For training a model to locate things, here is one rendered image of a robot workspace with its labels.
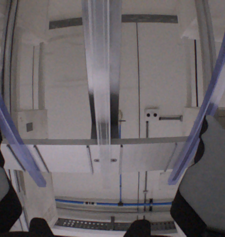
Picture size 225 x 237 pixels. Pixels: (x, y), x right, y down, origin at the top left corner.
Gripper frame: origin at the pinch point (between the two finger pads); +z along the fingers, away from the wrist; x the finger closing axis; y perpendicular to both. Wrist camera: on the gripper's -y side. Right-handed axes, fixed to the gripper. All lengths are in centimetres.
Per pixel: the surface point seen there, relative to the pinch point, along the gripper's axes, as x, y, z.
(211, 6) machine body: 38, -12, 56
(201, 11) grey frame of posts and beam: 32, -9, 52
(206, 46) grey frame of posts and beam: 32, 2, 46
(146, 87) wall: 40, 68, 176
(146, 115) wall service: 39, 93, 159
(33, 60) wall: -87, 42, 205
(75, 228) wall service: -41, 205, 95
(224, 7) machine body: 43, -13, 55
